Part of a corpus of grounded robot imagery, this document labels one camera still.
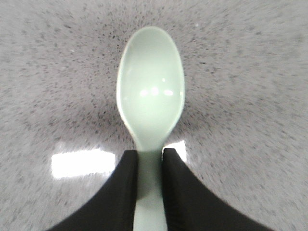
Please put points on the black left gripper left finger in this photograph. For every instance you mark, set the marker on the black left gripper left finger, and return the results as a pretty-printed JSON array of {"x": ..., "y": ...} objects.
[{"x": 112, "y": 208}]

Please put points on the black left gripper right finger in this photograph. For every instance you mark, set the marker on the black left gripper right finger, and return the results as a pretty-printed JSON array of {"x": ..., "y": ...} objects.
[{"x": 191, "y": 206}]

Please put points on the mint green plastic spoon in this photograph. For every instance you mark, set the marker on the mint green plastic spoon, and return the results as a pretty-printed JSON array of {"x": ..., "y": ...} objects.
[{"x": 150, "y": 96}]

